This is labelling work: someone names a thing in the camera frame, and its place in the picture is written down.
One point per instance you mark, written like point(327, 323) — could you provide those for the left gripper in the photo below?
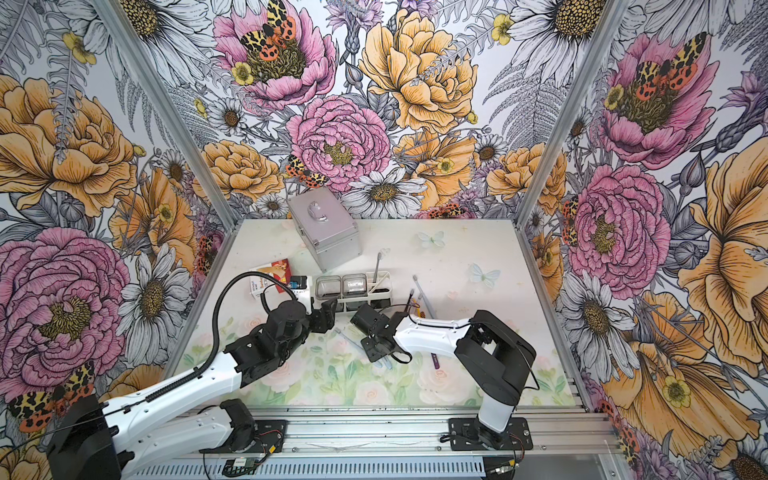
point(323, 319)

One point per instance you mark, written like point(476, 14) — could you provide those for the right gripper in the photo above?
point(372, 355)

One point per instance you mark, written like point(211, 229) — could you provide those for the light blue toothbrush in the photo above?
point(354, 343)
point(423, 299)
point(377, 354)

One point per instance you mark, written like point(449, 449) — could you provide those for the grey toothbrush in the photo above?
point(377, 270)

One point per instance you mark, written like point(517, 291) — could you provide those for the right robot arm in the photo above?
point(497, 358)

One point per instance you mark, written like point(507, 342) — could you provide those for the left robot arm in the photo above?
point(124, 435)

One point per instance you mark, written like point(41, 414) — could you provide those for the cream toothbrush holder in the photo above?
point(378, 299)

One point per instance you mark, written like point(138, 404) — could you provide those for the black toothbrush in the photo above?
point(409, 303)

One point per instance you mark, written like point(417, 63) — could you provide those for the light blue toothbrush on table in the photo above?
point(423, 299)

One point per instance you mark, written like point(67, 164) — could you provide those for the clear cup left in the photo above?
point(328, 287)

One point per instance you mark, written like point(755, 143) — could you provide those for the clear cup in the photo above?
point(354, 285)
point(328, 287)

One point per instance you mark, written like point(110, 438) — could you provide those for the clear cup right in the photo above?
point(354, 285)

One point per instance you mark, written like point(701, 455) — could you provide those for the red white small box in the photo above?
point(279, 270)

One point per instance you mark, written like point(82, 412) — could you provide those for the silver aluminium case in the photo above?
point(326, 228)

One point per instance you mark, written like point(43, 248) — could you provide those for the green circuit board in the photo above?
point(241, 466)

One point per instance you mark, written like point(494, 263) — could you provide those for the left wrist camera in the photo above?
point(302, 287)

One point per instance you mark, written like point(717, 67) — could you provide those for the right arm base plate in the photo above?
point(468, 434)

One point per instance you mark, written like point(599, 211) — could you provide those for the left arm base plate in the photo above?
point(264, 436)

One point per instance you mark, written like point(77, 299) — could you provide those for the aluminium front rail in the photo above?
point(405, 443)

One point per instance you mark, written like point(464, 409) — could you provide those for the aluminium corner post left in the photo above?
point(130, 47)

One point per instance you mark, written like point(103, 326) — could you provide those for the aluminium corner post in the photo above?
point(606, 29)
point(130, 47)

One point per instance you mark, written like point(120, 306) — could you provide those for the aluminium corner post right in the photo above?
point(606, 29)

